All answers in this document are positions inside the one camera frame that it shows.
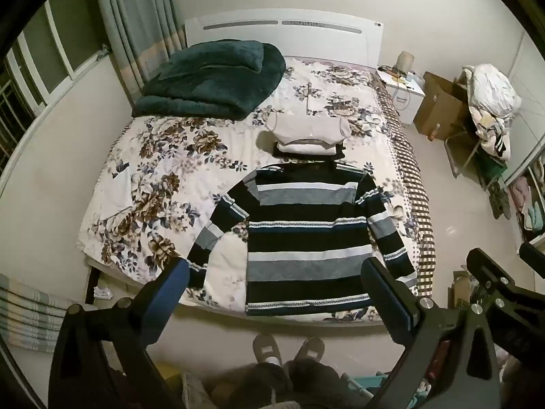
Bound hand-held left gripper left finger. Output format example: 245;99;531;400
48;259;191;409

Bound window with white frame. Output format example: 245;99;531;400
0;0;111;154

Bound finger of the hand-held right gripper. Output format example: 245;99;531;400
466;248;517;292
518;242;545;274

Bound dark green blanket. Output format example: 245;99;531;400
132;40;287;121

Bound folded black garment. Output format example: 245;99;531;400
272;140;346;163

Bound folded white garment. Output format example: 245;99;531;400
256;113;352;154

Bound pile of white clothes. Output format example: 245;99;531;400
462;63;522;160

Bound white nightstand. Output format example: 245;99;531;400
377;66;426;125

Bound person's legs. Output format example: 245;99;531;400
213;360;354;409

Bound grey slipper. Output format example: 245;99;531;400
294;336;325;363
252;333;284;367

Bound open wardrobe with clothes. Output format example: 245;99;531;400
504;34;545;243

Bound bed with floral sheet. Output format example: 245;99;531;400
76;7;436;328

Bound small cardboard box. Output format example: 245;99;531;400
447;270;482;307

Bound striped knit sweater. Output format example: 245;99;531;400
186;160;419;317

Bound grey green curtain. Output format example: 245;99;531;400
91;0;188;94

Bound large cardboard box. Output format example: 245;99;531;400
414;72;471;139

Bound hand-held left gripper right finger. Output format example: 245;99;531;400
361;257;502;409

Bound metal folding chair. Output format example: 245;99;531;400
443;130;507;190

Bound striped folded cloth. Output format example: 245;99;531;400
0;273;79;352

